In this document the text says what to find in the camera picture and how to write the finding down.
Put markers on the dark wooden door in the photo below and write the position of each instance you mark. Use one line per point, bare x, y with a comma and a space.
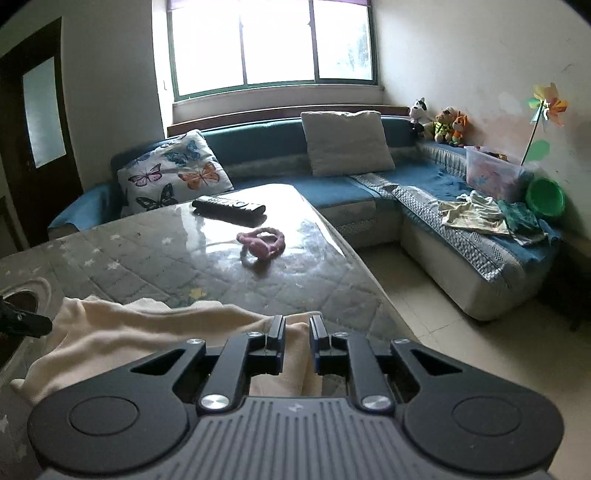
36, 150

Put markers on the quilted star tablecloth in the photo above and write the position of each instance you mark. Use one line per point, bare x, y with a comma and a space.
176, 258

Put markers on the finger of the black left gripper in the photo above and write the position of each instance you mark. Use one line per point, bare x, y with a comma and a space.
14, 332

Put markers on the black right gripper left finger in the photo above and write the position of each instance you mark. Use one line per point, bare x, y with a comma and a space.
230, 368

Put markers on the clothes pile on sofa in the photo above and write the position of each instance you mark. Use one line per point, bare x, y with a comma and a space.
487, 216

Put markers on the butterfly print pillow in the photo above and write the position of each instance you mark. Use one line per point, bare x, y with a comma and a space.
178, 171

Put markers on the window with green frame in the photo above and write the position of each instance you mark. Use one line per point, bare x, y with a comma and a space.
223, 46

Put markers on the clear plastic storage box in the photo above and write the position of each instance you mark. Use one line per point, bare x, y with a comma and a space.
494, 177

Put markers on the yellow green plush toy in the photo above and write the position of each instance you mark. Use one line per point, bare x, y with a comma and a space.
443, 125

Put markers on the black remote control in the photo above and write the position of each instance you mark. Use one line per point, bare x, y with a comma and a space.
231, 211

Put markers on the grey square pillow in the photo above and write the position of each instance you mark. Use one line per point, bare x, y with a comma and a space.
343, 143

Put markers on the orange plush toy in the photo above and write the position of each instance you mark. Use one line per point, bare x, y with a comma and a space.
459, 127

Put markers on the green plastic basin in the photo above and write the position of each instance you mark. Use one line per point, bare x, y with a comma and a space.
545, 198

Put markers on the round black table inset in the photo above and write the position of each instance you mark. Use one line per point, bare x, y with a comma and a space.
18, 305

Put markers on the colourful paper pinwheel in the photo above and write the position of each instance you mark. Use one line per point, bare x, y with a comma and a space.
548, 107

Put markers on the cow plush toy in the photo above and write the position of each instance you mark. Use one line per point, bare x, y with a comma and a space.
422, 125

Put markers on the cream beige shirt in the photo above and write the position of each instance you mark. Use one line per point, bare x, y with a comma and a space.
93, 336

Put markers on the blue corner sofa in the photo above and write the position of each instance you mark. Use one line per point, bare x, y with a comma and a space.
485, 275

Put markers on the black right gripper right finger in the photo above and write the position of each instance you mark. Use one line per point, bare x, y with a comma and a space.
350, 356

